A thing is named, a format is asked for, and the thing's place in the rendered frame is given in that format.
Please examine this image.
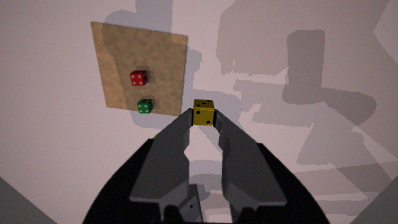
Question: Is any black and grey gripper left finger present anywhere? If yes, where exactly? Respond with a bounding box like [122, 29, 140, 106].
[82, 108, 194, 224]

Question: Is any yellow die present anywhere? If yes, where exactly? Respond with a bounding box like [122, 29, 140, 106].
[193, 99, 215, 126]

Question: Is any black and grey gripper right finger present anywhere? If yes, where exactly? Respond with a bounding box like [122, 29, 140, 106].
[213, 109, 330, 224]

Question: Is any dark red die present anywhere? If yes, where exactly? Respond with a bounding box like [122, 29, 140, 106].
[130, 70, 148, 86]

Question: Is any tan mat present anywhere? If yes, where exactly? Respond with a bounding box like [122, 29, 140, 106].
[90, 22, 187, 117]

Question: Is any green die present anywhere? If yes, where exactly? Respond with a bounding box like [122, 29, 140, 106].
[137, 99, 153, 113]

